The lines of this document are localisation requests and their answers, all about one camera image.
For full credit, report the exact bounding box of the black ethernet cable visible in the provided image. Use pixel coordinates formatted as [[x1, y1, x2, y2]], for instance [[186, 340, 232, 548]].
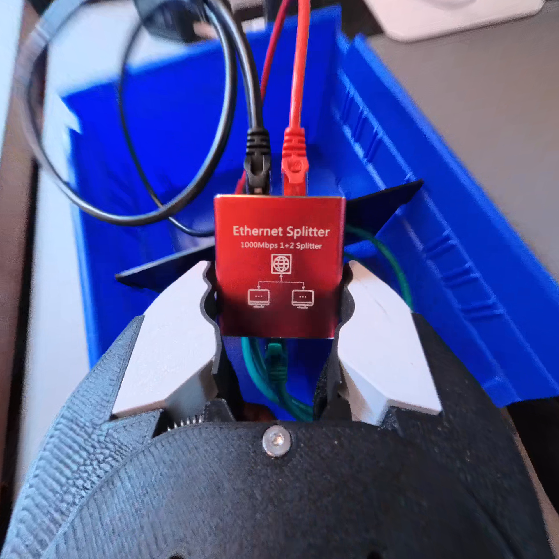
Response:
[[15, 0, 272, 239]]

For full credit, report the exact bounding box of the red ethernet cable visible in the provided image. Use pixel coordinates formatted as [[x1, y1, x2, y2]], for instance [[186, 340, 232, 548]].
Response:
[[235, 0, 312, 196]]

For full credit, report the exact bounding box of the white stand with wooden board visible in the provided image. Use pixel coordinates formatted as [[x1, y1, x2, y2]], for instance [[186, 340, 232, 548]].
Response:
[[375, 0, 547, 43]]

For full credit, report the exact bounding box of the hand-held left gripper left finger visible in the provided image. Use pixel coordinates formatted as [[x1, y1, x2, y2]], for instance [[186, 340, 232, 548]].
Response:
[[111, 261, 241, 431]]

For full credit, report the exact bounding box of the green ethernet cable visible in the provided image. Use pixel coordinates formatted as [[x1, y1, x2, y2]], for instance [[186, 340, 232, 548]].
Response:
[[241, 225, 414, 423]]

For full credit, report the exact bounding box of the blue plastic bin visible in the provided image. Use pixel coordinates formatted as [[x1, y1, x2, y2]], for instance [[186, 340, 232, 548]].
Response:
[[61, 4, 559, 423]]

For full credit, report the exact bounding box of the red ethernet splitter box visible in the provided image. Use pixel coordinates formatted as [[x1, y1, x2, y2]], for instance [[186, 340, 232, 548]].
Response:
[[214, 195, 346, 339]]

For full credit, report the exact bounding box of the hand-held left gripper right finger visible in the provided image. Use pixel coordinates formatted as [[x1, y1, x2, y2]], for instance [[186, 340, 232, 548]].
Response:
[[312, 261, 443, 428]]

